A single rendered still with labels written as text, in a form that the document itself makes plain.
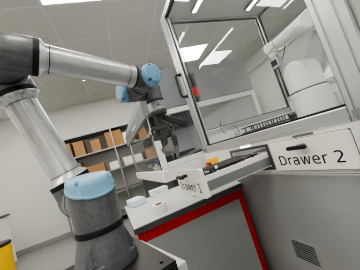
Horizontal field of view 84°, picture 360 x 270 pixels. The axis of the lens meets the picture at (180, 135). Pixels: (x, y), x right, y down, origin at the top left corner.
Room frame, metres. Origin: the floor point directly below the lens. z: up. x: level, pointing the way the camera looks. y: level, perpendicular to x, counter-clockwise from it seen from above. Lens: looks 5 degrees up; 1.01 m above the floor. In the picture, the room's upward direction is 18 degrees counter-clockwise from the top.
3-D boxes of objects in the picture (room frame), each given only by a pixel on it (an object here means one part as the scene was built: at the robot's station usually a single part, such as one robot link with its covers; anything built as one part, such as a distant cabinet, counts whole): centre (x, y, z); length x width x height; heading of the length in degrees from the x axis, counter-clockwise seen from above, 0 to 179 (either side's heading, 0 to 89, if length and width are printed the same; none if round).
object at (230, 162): (0.95, -0.17, 0.87); 0.22 x 0.18 x 0.06; 111
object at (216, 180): (0.95, -0.18, 0.86); 0.40 x 0.26 x 0.06; 111
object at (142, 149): (2.71, 0.02, 1.13); 1.78 x 1.14 x 0.45; 21
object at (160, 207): (1.00, 0.20, 0.78); 0.07 x 0.07 x 0.04
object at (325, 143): (0.69, -0.39, 0.87); 0.29 x 0.02 x 0.11; 21
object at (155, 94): (0.85, 0.06, 1.30); 0.09 x 0.08 x 0.11; 130
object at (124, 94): (0.78, 0.13, 1.30); 0.11 x 0.11 x 0.08; 40
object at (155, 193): (1.45, 0.27, 0.79); 0.13 x 0.09 x 0.05; 111
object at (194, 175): (0.87, 0.02, 0.87); 0.29 x 0.02 x 0.11; 21
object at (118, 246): (0.53, 0.27, 0.85); 0.15 x 0.15 x 0.10
